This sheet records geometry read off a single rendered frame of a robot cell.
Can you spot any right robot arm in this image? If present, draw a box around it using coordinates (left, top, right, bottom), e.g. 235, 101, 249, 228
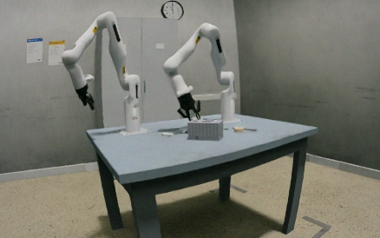
62, 11, 141, 133

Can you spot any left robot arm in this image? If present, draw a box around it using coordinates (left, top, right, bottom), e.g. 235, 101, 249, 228
164, 23, 235, 122

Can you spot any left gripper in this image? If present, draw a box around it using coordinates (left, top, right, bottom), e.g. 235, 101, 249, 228
177, 92, 200, 122

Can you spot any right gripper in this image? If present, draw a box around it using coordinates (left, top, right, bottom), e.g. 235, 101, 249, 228
75, 84, 95, 111

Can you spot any beige round disc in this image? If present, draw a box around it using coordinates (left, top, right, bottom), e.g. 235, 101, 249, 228
234, 127, 244, 133

